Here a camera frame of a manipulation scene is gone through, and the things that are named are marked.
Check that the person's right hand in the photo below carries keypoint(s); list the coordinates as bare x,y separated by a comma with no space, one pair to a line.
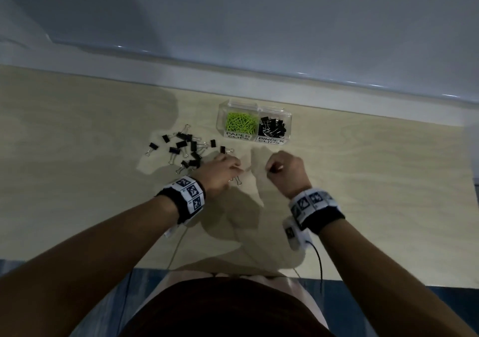
292,172

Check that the person's left hand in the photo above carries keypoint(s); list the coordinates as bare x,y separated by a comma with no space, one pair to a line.
220,176

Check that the pile of black binder clips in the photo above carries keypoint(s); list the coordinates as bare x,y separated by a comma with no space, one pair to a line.
192,146
271,127

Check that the pile of green paper clips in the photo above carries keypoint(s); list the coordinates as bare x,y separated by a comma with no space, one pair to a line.
241,122

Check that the transparent box for binder clips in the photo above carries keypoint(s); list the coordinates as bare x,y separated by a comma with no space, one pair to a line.
275,111

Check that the clear two-compartment plastic box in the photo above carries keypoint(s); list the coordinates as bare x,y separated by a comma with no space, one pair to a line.
235,106

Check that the person's right forearm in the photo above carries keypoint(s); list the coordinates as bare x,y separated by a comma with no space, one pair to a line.
393,284

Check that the person's left forearm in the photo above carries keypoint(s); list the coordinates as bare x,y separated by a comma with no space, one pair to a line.
86,265

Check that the black white marker wristband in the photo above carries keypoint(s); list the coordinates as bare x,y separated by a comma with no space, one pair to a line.
318,217
183,202

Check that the dark brown shirt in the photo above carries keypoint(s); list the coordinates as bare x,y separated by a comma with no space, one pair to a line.
224,310

